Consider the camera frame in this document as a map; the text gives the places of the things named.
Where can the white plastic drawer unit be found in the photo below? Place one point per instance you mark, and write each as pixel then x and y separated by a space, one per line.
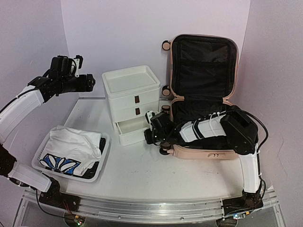
pixel 130 94

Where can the pink hard-shell suitcase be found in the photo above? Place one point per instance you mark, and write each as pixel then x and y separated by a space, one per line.
pixel 203 72

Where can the white blue print t-shirt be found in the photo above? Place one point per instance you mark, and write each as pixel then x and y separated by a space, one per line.
pixel 71 151

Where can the black jeans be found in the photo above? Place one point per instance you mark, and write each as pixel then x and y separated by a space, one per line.
pixel 90 173

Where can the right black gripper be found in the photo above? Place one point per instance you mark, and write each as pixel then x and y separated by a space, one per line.
pixel 149 140

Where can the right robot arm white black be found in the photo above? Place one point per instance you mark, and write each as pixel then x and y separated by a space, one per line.
pixel 220 135

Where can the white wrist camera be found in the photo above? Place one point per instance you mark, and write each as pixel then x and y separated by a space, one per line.
pixel 76 65
pixel 149 115

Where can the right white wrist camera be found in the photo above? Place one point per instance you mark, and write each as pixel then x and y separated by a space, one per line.
pixel 149 115

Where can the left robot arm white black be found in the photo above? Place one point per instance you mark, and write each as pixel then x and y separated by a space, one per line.
pixel 62 77

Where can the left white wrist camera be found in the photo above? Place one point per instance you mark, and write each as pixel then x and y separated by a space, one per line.
pixel 76 65

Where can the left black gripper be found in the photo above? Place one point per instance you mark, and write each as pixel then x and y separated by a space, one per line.
pixel 89 86

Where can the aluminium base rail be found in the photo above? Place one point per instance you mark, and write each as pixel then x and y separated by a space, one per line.
pixel 106 211

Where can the white perforated plastic basket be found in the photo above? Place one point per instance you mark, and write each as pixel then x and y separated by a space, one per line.
pixel 36 164

